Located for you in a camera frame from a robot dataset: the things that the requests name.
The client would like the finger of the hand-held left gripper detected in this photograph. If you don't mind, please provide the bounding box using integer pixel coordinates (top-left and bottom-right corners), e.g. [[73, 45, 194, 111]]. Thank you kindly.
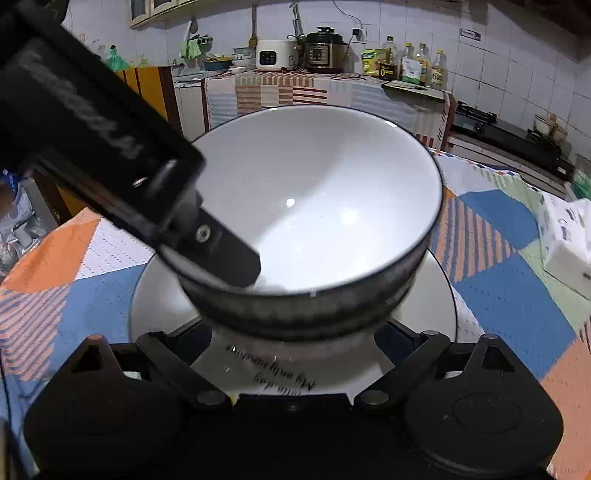
[[159, 191, 262, 290]]

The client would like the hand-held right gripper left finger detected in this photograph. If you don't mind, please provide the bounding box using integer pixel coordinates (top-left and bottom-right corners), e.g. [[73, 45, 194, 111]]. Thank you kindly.
[[60, 322, 234, 409]]

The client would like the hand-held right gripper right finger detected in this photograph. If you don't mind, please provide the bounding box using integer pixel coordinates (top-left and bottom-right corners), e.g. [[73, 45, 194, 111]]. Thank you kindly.
[[354, 322, 528, 409]]

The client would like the white plate with sun print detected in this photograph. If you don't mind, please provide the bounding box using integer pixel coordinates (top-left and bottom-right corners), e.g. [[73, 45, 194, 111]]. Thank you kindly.
[[129, 249, 459, 403]]

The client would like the white bowl with dark rim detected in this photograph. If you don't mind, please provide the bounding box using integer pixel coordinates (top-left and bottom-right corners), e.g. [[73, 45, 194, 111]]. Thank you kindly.
[[157, 105, 445, 343]]

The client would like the green plastic bag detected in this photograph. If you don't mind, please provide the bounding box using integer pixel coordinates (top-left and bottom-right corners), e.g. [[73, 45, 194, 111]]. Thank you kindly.
[[105, 45, 133, 73]]

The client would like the yellow wooden cabinet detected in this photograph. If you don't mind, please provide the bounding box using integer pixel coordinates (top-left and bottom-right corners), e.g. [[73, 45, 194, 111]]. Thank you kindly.
[[115, 66, 182, 136]]

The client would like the patchwork tablecloth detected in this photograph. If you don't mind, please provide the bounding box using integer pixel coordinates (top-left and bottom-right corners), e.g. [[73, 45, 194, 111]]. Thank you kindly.
[[0, 148, 591, 480]]

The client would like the clear plastic bag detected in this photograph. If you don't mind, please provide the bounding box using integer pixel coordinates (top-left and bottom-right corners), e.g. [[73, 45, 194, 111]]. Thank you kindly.
[[0, 170, 62, 278]]

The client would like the striped counter cloth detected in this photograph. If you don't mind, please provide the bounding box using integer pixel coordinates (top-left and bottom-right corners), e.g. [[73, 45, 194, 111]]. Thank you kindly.
[[204, 71, 452, 149]]

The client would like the white rice cooker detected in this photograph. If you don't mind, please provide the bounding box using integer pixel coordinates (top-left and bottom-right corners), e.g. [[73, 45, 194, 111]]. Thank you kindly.
[[256, 39, 299, 73]]

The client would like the white tissue pack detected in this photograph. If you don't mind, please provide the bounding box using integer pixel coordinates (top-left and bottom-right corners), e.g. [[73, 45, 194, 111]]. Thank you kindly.
[[537, 191, 591, 283]]

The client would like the black pressure cooker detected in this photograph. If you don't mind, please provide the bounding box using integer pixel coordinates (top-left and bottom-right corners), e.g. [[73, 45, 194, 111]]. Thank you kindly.
[[302, 26, 350, 75]]

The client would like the yellow green packet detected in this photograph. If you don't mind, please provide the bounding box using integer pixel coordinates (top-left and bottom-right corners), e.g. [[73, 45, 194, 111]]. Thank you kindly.
[[361, 48, 387, 77]]

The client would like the dark cutting board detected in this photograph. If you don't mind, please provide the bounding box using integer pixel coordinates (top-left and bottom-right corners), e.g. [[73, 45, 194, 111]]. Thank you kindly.
[[382, 80, 447, 100]]

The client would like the dark label oil bottle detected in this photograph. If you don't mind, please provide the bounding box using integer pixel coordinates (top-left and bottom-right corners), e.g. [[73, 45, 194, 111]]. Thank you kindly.
[[382, 36, 402, 80]]

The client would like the black gas stove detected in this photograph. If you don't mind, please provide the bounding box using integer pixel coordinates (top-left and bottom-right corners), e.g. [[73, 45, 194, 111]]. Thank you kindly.
[[450, 103, 574, 182]]

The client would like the white label bottle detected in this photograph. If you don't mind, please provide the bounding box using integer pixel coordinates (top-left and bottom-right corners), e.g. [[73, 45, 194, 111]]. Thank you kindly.
[[400, 42, 424, 85]]

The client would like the yellow oil bottle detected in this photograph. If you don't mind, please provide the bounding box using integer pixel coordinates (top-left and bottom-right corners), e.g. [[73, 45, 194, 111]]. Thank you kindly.
[[429, 49, 449, 90]]

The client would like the cream enamel pot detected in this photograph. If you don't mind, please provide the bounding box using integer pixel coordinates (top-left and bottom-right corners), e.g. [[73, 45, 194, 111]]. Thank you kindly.
[[532, 113, 570, 143]]

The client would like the wall cabinet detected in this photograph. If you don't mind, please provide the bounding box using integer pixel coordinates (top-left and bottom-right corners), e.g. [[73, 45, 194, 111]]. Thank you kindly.
[[129, 0, 197, 30]]

